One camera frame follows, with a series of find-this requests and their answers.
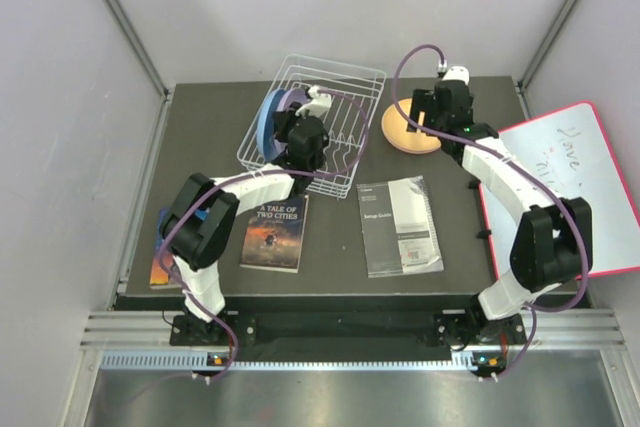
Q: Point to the grey slotted cable duct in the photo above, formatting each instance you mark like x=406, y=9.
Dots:
x=208, y=361

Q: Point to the blue fantasy cover book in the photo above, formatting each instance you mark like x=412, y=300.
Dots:
x=159, y=277

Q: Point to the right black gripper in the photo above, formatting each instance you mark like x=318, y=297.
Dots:
x=424, y=101

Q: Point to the purple plate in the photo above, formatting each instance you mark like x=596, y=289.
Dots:
x=296, y=96

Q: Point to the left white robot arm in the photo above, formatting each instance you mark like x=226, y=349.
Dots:
x=197, y=227

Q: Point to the pink plate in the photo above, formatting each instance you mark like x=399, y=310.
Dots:
x=418, y=151

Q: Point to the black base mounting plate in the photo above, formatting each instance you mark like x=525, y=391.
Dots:
x=427, y=328

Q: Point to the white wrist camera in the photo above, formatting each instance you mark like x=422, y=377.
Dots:
x=316, y=102
x=453, y=73

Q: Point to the Tale of Two Cities book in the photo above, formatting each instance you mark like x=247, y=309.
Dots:
x=274, y=236

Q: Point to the grey setup guide booklet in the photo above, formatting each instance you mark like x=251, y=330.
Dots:
x=398, y=229

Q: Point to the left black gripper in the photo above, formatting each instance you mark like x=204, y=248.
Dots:
x=282, y=119

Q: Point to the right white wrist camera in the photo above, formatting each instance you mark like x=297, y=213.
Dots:
x=453, y=73

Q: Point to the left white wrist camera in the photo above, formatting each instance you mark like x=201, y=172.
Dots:
x=316, y=102

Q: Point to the orange plate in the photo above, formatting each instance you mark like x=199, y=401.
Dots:
x=395, y=130

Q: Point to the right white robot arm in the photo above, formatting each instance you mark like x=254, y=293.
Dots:
x=553, y=240

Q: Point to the blue plate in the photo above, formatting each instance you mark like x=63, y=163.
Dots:
x=265, y=125

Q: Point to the pink framed whiteboard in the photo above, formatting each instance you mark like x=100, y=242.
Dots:
x=570, y=152

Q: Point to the aluminium frame rail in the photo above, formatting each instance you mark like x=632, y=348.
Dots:
x=575, y=329

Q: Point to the white wire dish rack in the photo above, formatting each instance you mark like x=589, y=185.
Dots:
x=356, y=91

